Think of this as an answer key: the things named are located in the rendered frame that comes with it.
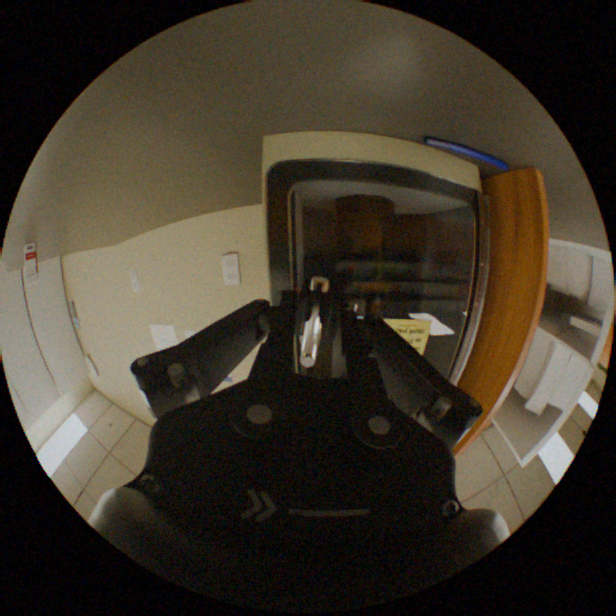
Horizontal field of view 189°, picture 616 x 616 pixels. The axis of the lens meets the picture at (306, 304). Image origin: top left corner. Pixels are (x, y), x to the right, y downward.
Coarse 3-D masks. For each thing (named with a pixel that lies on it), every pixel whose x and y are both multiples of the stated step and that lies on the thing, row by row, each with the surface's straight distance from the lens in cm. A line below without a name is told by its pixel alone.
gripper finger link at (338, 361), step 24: (336, 336) 12; (360, 336) 10; (336, 360) 9; (360, 360) 7; (360, 384) 6; (360, 408) 5; (384, 408) 5; (360, 432) 4; (384, 432) 4; (360, 456) 4; (384, 456) 5
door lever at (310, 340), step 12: (312, 276) 17; (324, 276) 16; (312, 288) 16; (324, 288) 16; (312, 300) 16; (324, 300) 16; (312, 312) 16; (324, 312) 17; (312, 324) 17; (300, 336) 23; (312, 336) 17; (312, 348) 18; (300, 360) 19; (312, 360) 18
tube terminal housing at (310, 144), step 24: (264, 144) 26; (288, 144) 26; (312, 144) 25; (336, 144) 25; (360, 144) 26; (384, 144) 27; (408, 144) 29; (264, 168) 25; (432, 168) 29; (456, 168) 32; (264, 192) 24; (480, 192) 35; (264, 216) 23; (264, 240) 23
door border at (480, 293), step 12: (480, 204) 32; (480, 216) 32; (480, 228) 31; (480, 240) 31; (480, 252) 31; (480, 264) 31; (480, 276) 31; (480, 288) 32; (480, 300) 33; (468, 336) 34; (468, 348) 35; (456, 372) 37
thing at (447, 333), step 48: (288, 192) 22; (336, 192) 21; (384, 192) 23; (432, 192) 26; (288, 240) 21; (336, 240) 20; (384, 240) 22; (432, 240) 25; (288, 288) 21; (336, 288) 21; (384, 288) 22; (432, 288) 25; (432, 336) 28
